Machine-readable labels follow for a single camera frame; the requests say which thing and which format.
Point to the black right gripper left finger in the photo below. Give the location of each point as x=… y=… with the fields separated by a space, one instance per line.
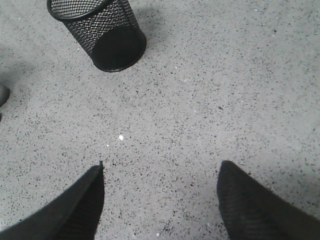
x=73 y=215

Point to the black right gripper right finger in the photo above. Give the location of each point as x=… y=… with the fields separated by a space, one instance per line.
x=252 y=212

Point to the grey orange handled scissors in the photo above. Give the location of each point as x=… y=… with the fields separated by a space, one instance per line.
x=4 y=94

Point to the black mesh pen bucket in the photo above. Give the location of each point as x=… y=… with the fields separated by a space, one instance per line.
x=107 y=30

